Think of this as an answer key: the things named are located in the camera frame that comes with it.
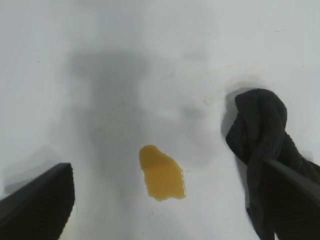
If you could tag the amber spilled liquid puddle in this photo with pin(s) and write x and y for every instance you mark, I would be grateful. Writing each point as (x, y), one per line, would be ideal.
(162, 177)

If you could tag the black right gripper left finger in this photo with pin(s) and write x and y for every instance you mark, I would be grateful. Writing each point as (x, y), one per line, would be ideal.
(37, 207)

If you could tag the black cloth rag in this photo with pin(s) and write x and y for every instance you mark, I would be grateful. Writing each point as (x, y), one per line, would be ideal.
(260, 120)

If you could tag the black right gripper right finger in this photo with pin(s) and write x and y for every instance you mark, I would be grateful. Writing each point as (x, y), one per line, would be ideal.
(297, 207)

